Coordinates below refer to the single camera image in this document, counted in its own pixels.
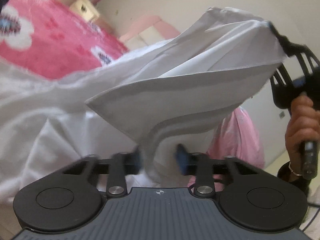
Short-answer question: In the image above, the white shirt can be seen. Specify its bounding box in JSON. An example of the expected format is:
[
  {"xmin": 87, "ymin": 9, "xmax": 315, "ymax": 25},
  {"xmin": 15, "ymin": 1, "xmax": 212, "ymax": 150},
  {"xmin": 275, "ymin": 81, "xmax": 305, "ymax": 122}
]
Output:
[{"xmin": 1, "ymin": 8, "xmax": 286, "ymax": 203}]

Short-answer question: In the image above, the person right hand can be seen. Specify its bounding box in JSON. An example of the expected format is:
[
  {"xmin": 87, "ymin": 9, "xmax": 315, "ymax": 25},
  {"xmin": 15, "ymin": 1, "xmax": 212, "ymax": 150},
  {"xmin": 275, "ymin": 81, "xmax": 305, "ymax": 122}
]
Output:
[{"xmin": 285, "ymin": 94, "xmax": 319, "ymax": 162}]

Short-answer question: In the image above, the pink quilted jacket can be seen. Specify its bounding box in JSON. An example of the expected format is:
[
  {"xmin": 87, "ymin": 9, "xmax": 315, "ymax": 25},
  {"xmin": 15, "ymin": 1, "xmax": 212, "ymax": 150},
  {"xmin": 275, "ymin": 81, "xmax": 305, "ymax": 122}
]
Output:
[{"xmin": 187, "ymin": 106, "xmax": 266, "ymax": 193}]

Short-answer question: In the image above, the person black sleeve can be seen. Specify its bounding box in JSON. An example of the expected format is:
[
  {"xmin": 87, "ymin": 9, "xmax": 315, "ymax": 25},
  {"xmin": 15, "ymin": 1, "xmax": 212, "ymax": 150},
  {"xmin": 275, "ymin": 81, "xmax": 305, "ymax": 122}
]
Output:
[{"xmin": 277, "ymin": 162, "xmax": 311, "ymax": 196}]

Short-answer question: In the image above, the pink headboard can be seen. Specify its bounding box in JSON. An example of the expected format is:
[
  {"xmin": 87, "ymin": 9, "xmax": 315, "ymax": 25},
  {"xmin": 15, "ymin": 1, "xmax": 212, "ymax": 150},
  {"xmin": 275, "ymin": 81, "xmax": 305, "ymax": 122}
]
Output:
[{"xmin": 119, "ymin": 15, "xmax": 180, "ymax": 50}]

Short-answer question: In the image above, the red floral blanket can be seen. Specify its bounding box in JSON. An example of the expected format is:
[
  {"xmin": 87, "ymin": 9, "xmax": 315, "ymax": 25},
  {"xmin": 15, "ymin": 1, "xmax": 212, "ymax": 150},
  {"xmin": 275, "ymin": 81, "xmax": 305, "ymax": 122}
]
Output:
[{"xmin": 1, "ymin": 0, "xmax": 127, "ymax": 80}]

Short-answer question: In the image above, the cream nightstand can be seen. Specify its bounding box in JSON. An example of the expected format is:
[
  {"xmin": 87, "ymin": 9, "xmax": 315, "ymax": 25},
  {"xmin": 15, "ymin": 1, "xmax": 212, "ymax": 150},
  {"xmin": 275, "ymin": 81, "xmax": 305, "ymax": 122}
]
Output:
[{"xmin": 69, "ymin": 0, "xmax": 100, "ymax": 22}]

